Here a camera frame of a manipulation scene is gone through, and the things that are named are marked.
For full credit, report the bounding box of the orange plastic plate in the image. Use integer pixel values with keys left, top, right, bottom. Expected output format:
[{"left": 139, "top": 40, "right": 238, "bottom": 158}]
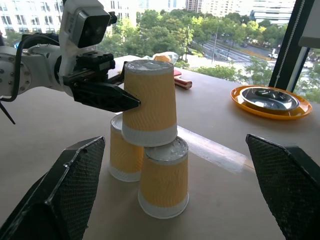
[{"left": 230, "top": 85, "right": 313, "bottom": 121}]

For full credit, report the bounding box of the yellow ribbed paper cup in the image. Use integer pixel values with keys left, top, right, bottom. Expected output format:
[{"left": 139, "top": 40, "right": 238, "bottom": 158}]
[
  {"left": 108, "top": 113, "right": 145, "bottom": 183},
  {"left": 121, "top": 59, "right": 178, "bottom": 148},
  {"left": 137, "top": 136, "right": 190, "bottom": 220}
]

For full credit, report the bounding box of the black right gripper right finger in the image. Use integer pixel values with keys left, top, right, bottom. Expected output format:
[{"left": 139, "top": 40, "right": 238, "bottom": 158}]
[{"left": 245, "top": 133, "right": 320, "bottom": 240}]

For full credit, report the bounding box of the red table tennis paddle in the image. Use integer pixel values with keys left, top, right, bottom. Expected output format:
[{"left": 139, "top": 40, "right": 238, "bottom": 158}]
[{"left": 173, "top": 68, "right": 193, "bottom": 90}]

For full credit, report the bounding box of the shiny metal dish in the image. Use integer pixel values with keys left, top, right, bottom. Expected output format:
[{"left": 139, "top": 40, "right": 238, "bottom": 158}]
[{"left": 239, "top": 86, "right": 300, "bottom": 112}]

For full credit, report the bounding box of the black cable tie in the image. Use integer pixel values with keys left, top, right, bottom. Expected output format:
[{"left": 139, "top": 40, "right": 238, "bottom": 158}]
[{"left": 0, "top": 100, "right": 16, "bottom": 125}]

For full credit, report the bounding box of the black window frame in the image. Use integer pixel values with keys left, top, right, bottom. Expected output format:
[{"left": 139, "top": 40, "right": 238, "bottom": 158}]
[{"left": 268, "top": 0, "right": 320, "bottom": 93}]

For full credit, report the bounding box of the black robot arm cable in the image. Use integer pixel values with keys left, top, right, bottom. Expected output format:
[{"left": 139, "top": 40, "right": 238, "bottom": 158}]
[{"left": 0, "top": 33, "right": 61, "bottom": 103}]

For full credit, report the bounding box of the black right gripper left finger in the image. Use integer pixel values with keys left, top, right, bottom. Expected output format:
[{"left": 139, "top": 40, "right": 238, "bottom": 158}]
[{"left": 0, "top": 136, "right": 106, "bottom": 240}]

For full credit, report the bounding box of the white bead chain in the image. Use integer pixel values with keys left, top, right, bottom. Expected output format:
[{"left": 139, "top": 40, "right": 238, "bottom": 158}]
[{"left": 273, "top": 0, "right": 300, "bottom": 88}]

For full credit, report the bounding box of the clear plastic bag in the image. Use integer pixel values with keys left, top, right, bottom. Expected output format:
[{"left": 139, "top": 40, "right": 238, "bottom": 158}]
[{"left": 152, "top": 51, "right": 180, "bottom": 65}]

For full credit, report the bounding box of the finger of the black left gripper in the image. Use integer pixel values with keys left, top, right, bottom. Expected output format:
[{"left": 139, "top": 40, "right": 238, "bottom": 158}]
[
  {"left": 107, "top": 62, "right": 126, "bottom": 85},
  {"left": 65, "top": 81, "right": 142, "bottom": 113}
]

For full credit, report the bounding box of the grey roller blind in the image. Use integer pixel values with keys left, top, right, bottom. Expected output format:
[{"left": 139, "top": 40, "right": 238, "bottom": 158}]
[{"left": 298, "top": 0, "right": 320, "bottom": 49}]

